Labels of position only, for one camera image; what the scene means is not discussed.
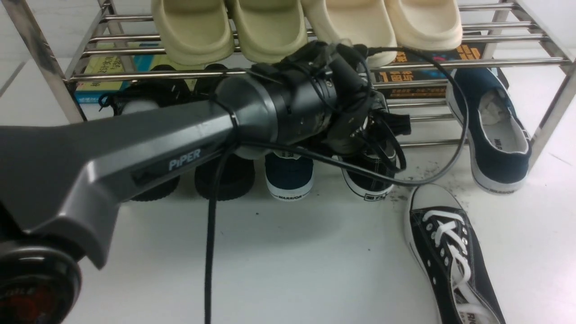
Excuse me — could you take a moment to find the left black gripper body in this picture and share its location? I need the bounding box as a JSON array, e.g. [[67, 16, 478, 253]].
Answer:
[[324, 44, 412, 155]]

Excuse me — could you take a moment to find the black canvas lace sneaker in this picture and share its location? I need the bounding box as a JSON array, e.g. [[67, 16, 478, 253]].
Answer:
[[405, 184, 505, 324], [333, 103, 397, 201]]

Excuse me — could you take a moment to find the navy canvas shoe middle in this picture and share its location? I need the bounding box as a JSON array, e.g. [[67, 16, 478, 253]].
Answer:
[[265, 150, 314, 202]]

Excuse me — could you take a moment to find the navy canvas shoe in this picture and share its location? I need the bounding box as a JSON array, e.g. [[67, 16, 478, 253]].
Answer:
[[265, 150, 314, 202], [446, 68, 531, 195]]

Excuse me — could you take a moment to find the silver metal shoe rack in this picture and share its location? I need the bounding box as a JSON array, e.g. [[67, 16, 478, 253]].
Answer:
[[1, 0, 575, 167]]

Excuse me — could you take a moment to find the navy canvas shoe right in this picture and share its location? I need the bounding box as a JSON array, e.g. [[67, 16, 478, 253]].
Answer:
[[446, 68, 531, 195]]

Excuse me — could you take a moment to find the cream slipper left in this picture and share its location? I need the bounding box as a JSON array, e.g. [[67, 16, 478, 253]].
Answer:
[[301, 0, 397, 48]]

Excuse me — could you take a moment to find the cream slipper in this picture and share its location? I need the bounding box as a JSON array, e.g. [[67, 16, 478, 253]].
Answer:
[[384, 0, 463, 51], [301, 0, 397, 48]]

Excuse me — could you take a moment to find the olive green slipper right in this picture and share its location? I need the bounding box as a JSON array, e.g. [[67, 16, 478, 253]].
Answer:
[[225, 0, 308, 63]]

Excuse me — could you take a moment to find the olive green slipper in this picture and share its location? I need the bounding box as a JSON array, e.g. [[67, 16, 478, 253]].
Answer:
[[151, 0, 236, 66], [225, 0, 308, 63]]

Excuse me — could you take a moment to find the black knit sneaker right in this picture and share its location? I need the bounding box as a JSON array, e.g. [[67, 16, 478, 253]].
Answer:
[[193, 76, 256, 201]]

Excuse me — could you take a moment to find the black knit sneaker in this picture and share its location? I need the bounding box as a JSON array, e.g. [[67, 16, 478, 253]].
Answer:
[[193, 76, 256, 201], [98, 64, 191, 202]]

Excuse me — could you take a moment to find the cream slipper right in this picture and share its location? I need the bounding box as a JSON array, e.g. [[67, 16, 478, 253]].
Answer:
[[384, 0, 463, 51]]

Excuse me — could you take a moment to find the black orange book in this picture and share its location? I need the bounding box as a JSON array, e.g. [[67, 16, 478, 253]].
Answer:
[[372, 42, 487, 100]]

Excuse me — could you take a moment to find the olive green slipper left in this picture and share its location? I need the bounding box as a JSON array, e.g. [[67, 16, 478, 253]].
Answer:
[[151, 0, 236, 66]]

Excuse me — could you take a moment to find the black knit sneaker left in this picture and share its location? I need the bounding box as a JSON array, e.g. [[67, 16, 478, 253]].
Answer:
[[98, 64, 191, 202]]

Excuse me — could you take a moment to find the yellow blue book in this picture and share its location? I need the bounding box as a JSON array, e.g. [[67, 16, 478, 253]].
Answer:
[[76, 42, 205, 105]]

